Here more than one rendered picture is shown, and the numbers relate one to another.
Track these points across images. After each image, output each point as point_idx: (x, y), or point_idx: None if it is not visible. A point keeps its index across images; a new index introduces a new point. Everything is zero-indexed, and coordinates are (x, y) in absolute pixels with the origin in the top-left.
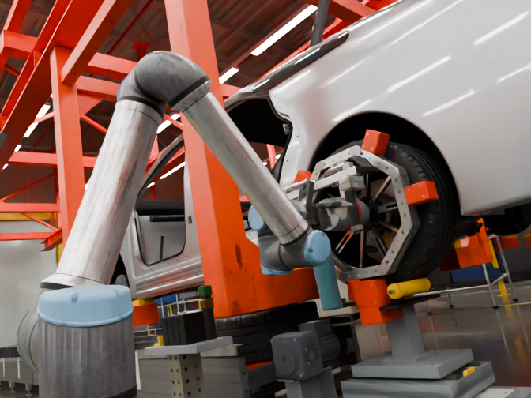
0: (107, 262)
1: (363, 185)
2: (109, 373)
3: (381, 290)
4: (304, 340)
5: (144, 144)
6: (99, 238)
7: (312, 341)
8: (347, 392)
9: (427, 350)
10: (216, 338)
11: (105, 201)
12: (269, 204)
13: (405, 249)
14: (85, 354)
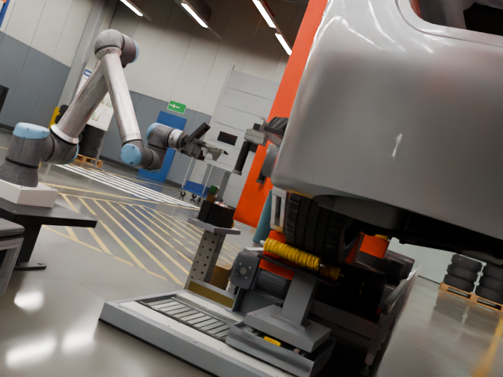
0: (68, 125)
1: (259, 141)
2: (13, 152)
3: None
4: (242, 256)
5: (99, 76)
6: (67, 114)
7: (250, 262)
8: None
9: (321, 334)
10: (203, 222)
11: (75, 99)
12: (116, 120)
13: (282, 213)
14: (11, 143)
